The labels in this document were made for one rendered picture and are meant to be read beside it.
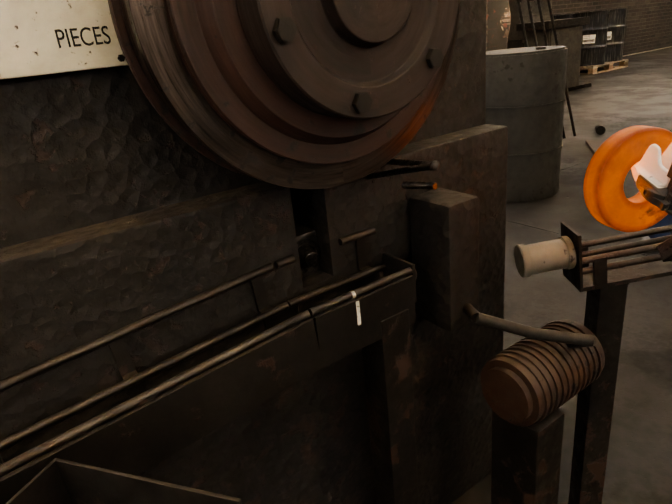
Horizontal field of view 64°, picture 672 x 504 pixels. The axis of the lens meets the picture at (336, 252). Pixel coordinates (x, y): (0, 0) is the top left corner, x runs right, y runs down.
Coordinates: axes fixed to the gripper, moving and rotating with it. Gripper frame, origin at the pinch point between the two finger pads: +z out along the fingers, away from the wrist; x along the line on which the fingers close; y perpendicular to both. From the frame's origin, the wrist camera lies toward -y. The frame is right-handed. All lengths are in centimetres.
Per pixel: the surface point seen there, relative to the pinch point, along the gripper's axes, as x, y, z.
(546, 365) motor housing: 12.3, -31.5, -8.0
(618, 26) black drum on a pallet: -654, -218, 804
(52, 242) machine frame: 81, 1, 0
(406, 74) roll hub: 37.0, 16.9, 0.9
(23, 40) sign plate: 79, 22, 8
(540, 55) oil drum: -120, -54, 213
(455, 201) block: 24.0, -7.9, 9.6
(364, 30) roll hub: 42.8, 22.8, -1.0
